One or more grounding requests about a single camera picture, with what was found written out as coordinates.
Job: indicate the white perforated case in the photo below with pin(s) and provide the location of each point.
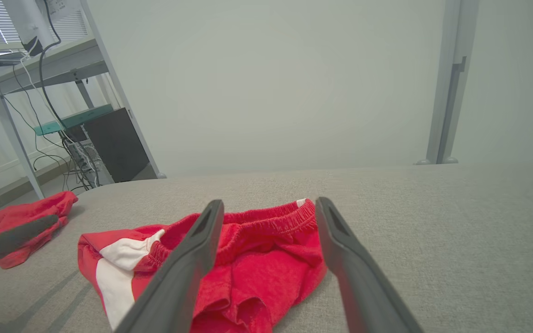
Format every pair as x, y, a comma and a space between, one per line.
83, 159

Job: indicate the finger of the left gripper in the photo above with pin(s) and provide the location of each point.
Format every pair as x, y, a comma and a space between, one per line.
3, 245

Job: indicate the white desktop device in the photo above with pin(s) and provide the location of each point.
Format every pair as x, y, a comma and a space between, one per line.
26, 18

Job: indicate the black computer tower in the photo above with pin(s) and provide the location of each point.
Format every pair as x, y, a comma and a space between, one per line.
116, 145

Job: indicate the red shirt with white sleeves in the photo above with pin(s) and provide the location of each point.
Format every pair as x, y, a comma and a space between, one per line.
40, 206

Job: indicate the teal flat box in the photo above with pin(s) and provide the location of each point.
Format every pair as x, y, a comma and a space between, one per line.
86, 115

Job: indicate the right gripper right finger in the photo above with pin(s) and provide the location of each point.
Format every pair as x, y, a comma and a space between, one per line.
363, 286

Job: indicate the black desk adapter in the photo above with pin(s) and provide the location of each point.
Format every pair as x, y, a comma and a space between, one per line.
32, 46

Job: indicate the white grey desk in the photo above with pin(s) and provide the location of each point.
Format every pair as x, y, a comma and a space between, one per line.
63, 62

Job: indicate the grey double partition post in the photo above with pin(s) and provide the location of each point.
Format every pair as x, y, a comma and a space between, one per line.
434, 129

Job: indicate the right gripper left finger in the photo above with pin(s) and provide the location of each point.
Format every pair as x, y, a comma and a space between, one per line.
178, 286

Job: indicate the red shorts with white stripe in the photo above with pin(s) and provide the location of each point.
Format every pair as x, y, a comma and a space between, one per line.
266, 273

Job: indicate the grey slim partition post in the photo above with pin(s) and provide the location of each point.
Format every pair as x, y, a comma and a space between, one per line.
104, 48

